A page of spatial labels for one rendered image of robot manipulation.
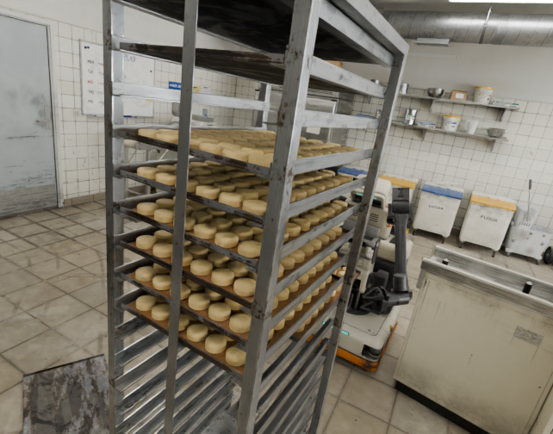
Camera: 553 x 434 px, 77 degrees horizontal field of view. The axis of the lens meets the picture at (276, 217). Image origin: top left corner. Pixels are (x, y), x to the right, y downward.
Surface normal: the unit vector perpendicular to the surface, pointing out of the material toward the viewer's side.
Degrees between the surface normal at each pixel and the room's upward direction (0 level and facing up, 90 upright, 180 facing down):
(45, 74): 90
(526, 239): 95
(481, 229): 92
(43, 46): 90
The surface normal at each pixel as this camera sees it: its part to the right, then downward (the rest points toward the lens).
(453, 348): -0.61, 0.17
